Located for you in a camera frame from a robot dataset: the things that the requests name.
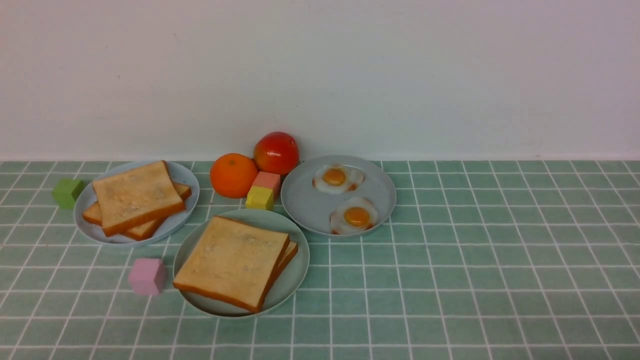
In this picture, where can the front fried egg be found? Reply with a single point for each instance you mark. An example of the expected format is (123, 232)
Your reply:
(353, 216)

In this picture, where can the orange fruit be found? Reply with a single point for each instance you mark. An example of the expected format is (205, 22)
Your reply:
(232, 175)

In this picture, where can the red tomato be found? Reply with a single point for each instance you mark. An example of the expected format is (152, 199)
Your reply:
(277, 153)

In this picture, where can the yellow cube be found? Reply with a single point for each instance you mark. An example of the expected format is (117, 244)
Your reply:
(261, 198)

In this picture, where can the salmon pink cube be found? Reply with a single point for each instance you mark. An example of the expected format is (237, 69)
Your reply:
(268, 180)

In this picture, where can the grey egg plate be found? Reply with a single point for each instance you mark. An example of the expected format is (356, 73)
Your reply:
(311, 208)

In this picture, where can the blue bread plate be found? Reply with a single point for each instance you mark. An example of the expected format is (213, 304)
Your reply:
(178, 173)

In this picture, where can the rear fried egg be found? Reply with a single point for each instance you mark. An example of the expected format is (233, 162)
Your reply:
(336, 179)

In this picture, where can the green centre plate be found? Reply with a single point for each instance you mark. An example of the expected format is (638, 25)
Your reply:
(288, 282)

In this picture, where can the fried egg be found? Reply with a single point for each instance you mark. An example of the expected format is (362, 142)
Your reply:
(336, 179)
(353, 216)

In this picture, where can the green cube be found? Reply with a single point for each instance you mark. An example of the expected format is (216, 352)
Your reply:
(67, 191)

